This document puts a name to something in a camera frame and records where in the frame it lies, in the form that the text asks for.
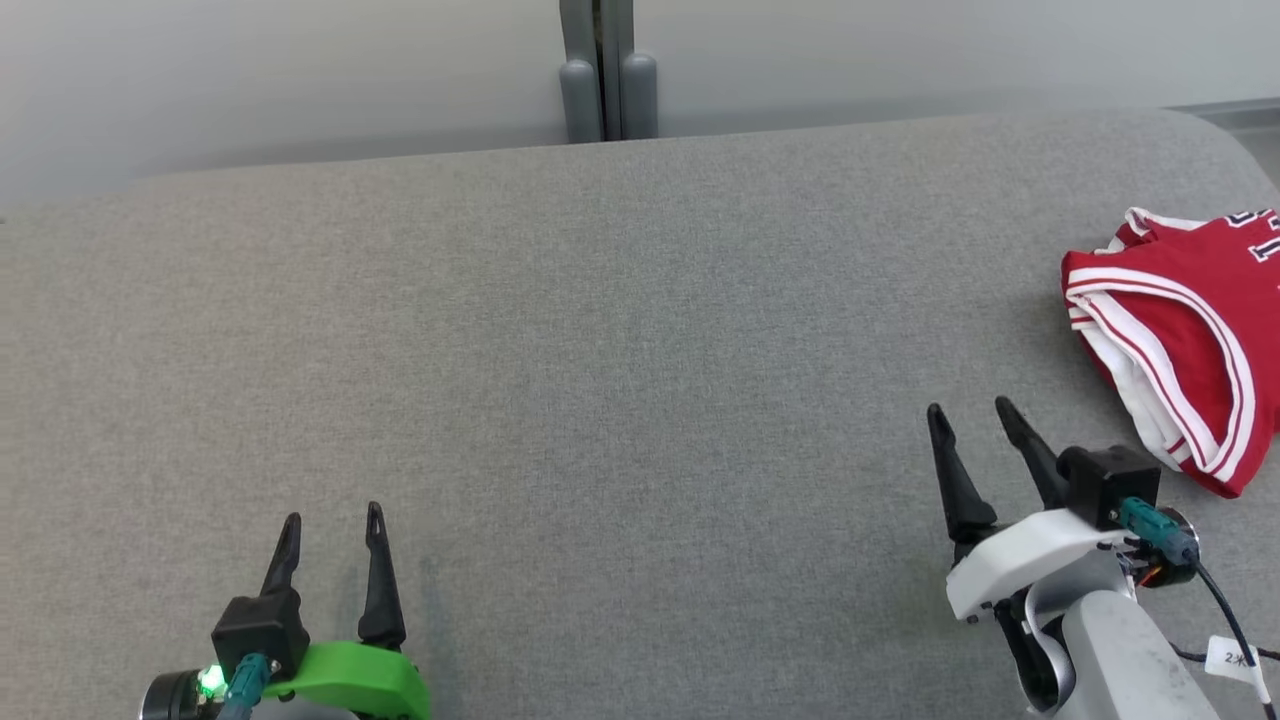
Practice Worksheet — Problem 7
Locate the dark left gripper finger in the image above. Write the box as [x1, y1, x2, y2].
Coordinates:
[260, 513, 302, 596]
[357, 502, 407, 649]

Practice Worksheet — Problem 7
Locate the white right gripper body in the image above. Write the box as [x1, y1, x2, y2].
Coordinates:
[945, 510, 1126, 623]

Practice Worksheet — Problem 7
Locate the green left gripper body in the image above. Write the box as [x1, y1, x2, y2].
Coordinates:
[262, 640, 431, 720]

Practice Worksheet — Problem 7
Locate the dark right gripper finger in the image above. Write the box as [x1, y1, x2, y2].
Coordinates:
[927, 403, 999, 546]
[995, 396, 1069, 509]

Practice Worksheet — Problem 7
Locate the red white sleeved shirt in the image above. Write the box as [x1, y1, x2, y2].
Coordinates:
[1062, 238, 1280, 499]

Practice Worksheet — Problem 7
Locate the grey metal ledge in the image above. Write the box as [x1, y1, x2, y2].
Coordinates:
[1165, 98, 1280, 131]

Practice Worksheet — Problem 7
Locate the teal plug left camera cable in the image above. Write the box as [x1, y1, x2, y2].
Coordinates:
[215, 653, 274, 720]

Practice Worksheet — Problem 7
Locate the teal plug camera cable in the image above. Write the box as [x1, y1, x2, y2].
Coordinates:
[215, 653, 274, 720]
[1120, 497, 1280, 720]

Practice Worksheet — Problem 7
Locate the teal plug right camera cable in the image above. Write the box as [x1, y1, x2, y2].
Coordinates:
[1120, 497, 1280, 720]

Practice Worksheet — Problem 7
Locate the white paper cable label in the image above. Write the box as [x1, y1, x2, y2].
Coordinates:
[1204, 635, 1262, 687]

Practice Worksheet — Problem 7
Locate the grey cylindrical post cap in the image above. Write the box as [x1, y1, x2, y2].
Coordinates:
[559, 58, 604, 144]
[620, 52, 659, 141]

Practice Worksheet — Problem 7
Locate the grey partition frame post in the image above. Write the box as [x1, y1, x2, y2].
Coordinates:
[558, 0, 637, 142]

